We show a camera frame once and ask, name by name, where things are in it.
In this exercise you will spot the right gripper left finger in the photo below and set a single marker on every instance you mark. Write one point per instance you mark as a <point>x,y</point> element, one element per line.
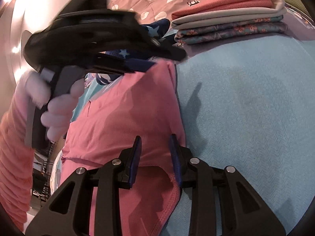
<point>67,212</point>

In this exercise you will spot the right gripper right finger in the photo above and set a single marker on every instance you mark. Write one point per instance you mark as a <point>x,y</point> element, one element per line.
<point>242,210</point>

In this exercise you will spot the pink garment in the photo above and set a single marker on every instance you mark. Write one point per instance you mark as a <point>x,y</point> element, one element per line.
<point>139,104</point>

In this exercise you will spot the left pink sleeved forearm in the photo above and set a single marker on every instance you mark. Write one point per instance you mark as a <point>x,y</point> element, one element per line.
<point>16,161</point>

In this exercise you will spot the stack of folded clothes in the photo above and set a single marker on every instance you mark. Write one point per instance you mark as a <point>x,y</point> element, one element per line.
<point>212,20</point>

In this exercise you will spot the left white gloved hand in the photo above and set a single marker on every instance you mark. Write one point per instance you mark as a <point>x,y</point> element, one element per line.
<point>56,119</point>

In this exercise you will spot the navy star plush pillow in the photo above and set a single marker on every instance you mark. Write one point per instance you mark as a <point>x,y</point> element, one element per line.
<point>157,30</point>

